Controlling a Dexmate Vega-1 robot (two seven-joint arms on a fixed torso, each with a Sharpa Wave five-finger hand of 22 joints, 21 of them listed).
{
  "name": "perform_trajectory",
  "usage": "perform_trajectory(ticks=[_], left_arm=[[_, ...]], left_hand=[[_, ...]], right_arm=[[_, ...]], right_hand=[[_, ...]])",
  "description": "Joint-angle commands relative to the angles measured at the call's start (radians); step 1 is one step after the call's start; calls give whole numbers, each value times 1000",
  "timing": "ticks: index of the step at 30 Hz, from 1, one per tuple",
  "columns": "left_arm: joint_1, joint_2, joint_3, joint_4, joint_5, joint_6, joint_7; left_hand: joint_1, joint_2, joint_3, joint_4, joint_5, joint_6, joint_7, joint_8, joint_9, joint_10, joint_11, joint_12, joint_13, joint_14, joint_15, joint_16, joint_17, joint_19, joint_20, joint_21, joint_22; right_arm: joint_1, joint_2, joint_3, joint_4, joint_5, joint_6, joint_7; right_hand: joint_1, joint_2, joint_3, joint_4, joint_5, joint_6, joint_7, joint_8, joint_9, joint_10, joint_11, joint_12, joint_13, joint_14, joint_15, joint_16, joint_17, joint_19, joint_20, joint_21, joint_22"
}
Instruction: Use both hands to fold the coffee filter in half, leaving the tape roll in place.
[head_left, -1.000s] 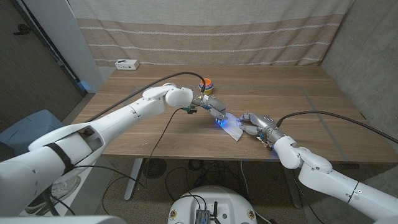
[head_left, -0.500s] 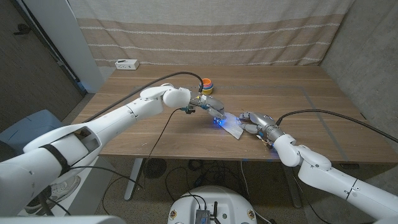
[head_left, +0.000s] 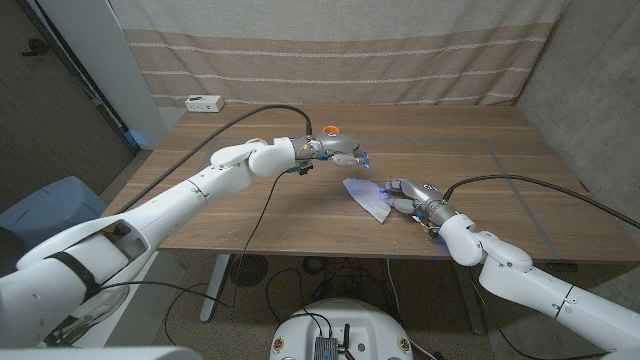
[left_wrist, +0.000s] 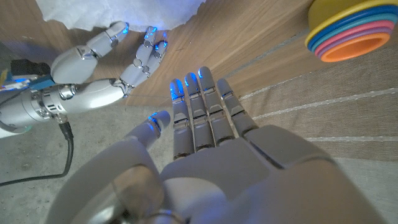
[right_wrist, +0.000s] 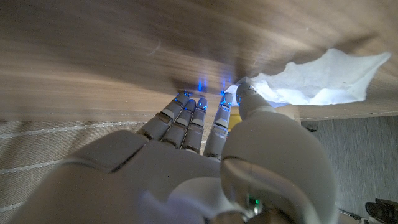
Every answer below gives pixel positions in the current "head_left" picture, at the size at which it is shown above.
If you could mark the black round floor fan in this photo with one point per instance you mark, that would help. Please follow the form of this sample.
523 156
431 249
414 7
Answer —
252 272

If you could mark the grey torso electronics module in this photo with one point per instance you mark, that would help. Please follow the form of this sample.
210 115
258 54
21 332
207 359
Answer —
325 347

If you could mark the black torso antenna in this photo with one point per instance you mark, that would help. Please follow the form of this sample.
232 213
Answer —
346 335

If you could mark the white robot torso base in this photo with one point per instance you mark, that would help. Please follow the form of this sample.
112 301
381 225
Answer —
365 325

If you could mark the stack of colourful cups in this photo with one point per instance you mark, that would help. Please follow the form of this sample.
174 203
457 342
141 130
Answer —
330 130

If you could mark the white table leg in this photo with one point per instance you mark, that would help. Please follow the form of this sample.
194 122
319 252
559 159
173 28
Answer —
215 287

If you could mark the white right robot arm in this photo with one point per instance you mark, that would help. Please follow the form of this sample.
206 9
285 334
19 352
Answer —
520 282

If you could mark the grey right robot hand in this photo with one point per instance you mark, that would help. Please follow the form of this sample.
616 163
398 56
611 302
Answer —
422 195

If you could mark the beige striped curtain backdrop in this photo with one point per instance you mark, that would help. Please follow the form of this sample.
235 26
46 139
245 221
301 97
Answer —
340 60

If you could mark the grey table leg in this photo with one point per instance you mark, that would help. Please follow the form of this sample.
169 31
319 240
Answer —
470 305

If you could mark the white upright panel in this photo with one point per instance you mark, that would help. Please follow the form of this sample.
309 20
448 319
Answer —
100 60

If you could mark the white paper coffee filter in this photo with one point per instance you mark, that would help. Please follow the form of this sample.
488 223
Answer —
370 197

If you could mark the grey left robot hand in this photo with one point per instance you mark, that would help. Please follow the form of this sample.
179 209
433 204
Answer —
335 145

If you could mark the blue plastic bin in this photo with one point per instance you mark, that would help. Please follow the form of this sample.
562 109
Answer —
50 210

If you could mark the dark brown door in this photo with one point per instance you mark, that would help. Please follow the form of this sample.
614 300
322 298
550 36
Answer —
45 115

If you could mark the white power strip box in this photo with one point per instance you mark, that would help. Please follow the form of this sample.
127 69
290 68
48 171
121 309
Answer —
204 103

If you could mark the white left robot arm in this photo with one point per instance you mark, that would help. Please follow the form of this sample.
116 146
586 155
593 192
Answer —
175 200

